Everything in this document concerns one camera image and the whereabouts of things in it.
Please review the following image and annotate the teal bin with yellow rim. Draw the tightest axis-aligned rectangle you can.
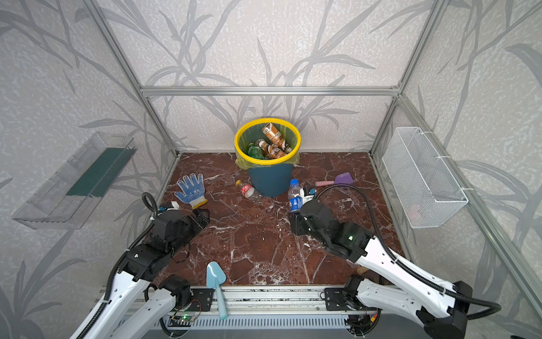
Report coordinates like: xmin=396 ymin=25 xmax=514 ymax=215
xmin=233 ymin=117 xmax=302 ymax=199

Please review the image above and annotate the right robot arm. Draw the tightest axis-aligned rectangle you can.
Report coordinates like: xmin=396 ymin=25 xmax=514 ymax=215
xmin=289 ymin=200 xmax=501 ymax=338

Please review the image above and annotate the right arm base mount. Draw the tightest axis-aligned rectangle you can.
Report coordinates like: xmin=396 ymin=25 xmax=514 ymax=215
xmin=322 ymin=288 xmax=354 ymax=312

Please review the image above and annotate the blue dotted work glove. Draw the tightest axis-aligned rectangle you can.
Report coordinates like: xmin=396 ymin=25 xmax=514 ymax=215
xmin=174 ymin=173 xmax=207 ymax=209

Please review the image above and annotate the purple pink toy scoop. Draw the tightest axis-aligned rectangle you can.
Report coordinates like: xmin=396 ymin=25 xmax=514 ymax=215
xmin=315 ymin=172 xmax=354 ymax=187

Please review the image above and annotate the aluminium front rail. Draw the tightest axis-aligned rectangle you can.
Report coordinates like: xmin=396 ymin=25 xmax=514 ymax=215
xmin=97 ymin=284 xmax=441 ymax=316

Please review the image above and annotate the small circuit board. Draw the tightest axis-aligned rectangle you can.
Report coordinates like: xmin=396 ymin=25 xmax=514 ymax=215
xmin=167 ymin=314 xmax=199 ymax=328

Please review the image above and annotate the clear acrylic wall shelf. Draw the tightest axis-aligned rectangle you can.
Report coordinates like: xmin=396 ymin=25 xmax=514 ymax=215
xmin=12 ymin=132 xmax=138 ymax=230

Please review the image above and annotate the green Sprite bottle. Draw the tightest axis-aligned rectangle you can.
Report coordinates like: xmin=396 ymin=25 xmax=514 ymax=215
xmin=246 ymin=143 xmax=265 ymax=160

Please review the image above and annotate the Pepsi bottle blue cap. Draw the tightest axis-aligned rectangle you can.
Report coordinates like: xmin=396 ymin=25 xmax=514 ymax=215
xmin=287 ymin=179 xmax=303 ymax=213

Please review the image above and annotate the white wire mesh basket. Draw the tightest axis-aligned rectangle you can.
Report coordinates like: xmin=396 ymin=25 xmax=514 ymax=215
xmin=382 ymin=127 xmax=469 ymax=229

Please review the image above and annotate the yellow-green bin liner bag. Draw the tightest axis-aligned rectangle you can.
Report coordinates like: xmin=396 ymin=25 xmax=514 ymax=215
xmin=234 ymin=117 xmax=301 ymax=170

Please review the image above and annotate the wooden handle tool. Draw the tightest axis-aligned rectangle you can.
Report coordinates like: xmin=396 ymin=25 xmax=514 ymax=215
xmin=357 ymin=266 xmax=368 ymax=275

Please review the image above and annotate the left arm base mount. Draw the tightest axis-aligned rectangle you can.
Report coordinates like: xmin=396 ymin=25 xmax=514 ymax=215
xmin=174 ymin=288 xmax=215 ymax=312

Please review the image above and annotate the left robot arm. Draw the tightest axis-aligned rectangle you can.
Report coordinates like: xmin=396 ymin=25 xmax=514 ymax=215
xmin=73 ymin=208 xmax=210 ymax=338

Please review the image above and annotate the light blue plastic trowel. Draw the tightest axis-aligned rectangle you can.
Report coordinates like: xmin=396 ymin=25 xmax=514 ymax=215
xmin=206 ymin=261 xmax=228 ymax=320

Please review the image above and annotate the red label bottle yellow cap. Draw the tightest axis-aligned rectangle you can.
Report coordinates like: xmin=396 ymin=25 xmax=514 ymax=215
xmin=236 ymin=180 xmax=263 ymax=202

